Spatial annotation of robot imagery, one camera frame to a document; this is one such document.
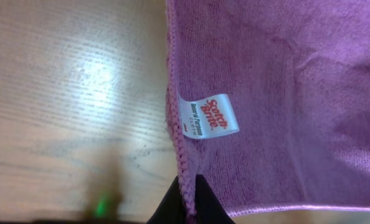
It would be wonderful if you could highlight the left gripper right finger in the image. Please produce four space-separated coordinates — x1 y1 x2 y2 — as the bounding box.
195 174 235 224

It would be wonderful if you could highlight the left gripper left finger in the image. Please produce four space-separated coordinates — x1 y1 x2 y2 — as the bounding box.
146 177 186 224

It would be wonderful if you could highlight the purple microfiber cloth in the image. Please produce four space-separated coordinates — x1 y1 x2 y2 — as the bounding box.
166 0 370 223

